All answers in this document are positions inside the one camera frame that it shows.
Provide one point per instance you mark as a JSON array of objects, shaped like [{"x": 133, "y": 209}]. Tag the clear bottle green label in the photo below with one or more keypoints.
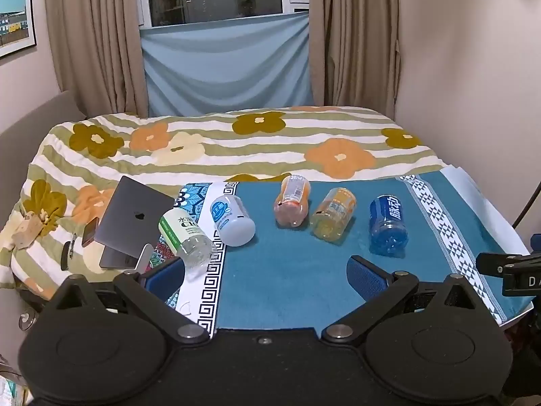
[{"x": 186, "y": 234}]

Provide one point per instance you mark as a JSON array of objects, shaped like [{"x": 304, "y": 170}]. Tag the clear suction cup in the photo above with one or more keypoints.
[{"x": 27, "y": 319}]

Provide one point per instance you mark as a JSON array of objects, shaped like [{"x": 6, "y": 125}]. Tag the grey laptop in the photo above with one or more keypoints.
[{"x": 133, "y": 218}]

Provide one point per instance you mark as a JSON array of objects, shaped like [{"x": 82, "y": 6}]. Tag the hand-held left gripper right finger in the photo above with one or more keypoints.
[{"x": 367, "y": 280}]

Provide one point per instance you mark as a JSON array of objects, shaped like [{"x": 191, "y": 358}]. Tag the blue patterned cloth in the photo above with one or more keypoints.
[{"x": 194, "y": 192}]

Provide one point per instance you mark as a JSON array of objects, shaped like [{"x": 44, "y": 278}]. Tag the yellow orange drink bottle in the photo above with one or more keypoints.
[{"x": 334, "y": 215}]

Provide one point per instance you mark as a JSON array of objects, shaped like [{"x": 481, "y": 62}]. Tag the beige curtain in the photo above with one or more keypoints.
[
  {"x": 97, "y": 42},
  {"x": 353, "y": 38}
]

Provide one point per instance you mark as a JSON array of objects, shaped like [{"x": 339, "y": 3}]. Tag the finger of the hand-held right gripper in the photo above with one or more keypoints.
[{"x": 490, "y": 263}]

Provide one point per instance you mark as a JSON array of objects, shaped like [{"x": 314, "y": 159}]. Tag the small black object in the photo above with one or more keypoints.
[{"x": 67, "y": 253}]

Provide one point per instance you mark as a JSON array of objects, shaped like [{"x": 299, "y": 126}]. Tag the white sheet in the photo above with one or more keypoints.
[{"x": 486, "y": 207}]

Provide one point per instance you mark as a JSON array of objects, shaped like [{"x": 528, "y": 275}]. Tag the white bottle blue label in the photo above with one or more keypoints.
[{"x": 231, "y": 220}]

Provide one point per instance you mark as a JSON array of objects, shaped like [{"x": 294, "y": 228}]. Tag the wooden toy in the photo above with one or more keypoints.
[{"x": 31, "y": 226}]

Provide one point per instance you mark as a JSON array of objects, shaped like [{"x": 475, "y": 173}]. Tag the teal mat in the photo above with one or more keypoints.
[{"x": 291, "y": 279}]

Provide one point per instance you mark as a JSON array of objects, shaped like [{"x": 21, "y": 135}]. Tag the light blue cloth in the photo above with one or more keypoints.
[{"x": 228, "y": 63}]

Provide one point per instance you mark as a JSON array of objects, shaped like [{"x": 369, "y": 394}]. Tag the pink orange drink bottle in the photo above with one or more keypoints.
[{"x": 291, "y": 205}]

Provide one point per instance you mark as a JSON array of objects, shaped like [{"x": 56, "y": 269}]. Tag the silver stand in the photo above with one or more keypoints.
[{"x": 144, "y": 256}]

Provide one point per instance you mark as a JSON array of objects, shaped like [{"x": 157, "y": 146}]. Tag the blue drink bottle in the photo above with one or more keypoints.
[{"x": 388, "y": 226}]

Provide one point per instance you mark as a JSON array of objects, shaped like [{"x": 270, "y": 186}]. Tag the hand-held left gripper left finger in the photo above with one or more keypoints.
[{"x": 165, "y": 280}]

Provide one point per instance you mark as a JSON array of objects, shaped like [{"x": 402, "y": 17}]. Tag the floral striped blanket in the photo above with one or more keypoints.
[{"x": 253, "y": 148}]

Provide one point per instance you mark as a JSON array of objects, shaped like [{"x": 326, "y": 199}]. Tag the framed picture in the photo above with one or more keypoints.
[{"x": 15, "y": 19}]

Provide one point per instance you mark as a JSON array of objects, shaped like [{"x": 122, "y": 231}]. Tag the brown phone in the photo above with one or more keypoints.
[{"x": 90, "y": 232}]

